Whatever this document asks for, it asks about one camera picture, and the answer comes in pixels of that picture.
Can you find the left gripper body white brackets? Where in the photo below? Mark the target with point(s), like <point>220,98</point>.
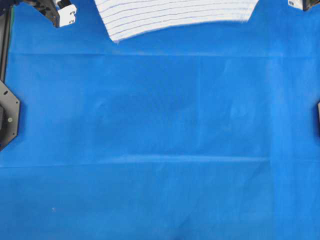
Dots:
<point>60,12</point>

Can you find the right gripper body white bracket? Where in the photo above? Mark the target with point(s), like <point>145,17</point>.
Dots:
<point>303,5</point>

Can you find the blue striped white towel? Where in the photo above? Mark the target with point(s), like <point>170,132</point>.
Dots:
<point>125,19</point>

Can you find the blue table cloth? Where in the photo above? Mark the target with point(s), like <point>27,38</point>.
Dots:
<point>199,132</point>

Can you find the black metal frame rail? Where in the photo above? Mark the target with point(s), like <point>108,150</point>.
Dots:
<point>5,32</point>

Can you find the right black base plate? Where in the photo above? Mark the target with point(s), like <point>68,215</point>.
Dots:
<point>318,116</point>

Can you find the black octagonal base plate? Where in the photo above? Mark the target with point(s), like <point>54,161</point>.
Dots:
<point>9,115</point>

